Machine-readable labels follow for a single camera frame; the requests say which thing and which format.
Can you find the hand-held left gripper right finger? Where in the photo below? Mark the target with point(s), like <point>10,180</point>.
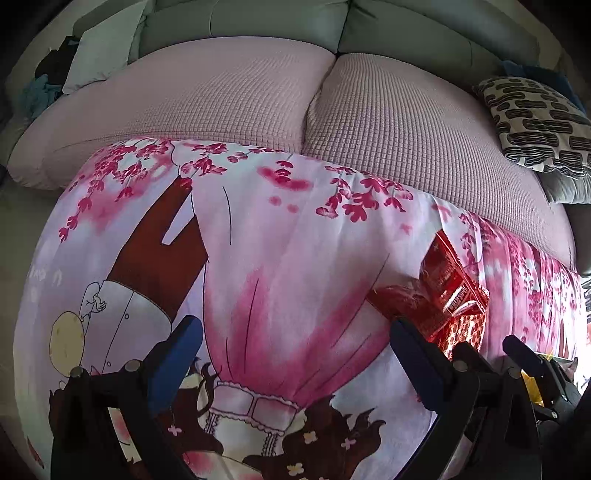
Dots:
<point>415,369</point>

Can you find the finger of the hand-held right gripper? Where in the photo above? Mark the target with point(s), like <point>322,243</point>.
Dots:
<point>524,357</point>
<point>468,355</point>

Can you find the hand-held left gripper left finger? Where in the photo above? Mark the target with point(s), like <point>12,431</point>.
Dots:
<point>178,364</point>

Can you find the red printed snack packet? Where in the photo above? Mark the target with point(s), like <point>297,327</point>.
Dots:
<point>448,281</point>

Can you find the black white patterned cloth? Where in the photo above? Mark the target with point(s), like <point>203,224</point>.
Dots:
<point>586,295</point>

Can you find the pink printed blanket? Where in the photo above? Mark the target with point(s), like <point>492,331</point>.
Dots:
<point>277,240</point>

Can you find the black white patterned pillow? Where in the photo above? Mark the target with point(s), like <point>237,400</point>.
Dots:
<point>531,120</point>

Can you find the pink sofa seat cover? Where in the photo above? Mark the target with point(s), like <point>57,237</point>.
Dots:
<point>207,92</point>

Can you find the blue cloth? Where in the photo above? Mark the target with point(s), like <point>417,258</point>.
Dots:
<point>531,74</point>

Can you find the light grey pillow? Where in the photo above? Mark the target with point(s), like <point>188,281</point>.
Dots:
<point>101,50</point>

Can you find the dark clothes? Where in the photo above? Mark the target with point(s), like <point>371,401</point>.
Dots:
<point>55,62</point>

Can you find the grey-green sofa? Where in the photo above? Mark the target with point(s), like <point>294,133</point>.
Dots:
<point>415,27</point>

